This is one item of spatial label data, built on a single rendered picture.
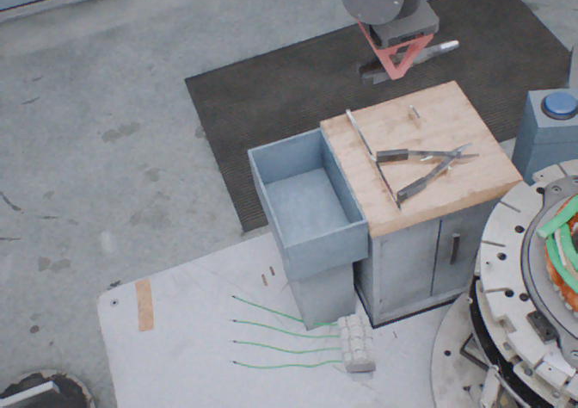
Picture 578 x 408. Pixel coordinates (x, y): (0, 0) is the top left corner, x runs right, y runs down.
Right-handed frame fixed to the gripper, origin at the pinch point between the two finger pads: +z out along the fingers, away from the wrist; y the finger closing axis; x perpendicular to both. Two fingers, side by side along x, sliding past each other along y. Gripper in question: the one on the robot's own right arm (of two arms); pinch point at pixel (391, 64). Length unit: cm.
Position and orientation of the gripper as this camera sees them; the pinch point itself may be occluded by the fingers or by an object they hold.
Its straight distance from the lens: 85.8
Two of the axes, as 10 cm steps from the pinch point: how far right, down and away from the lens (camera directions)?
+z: 1.1, 5.9, 8.0
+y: 3.1, 7.5, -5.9
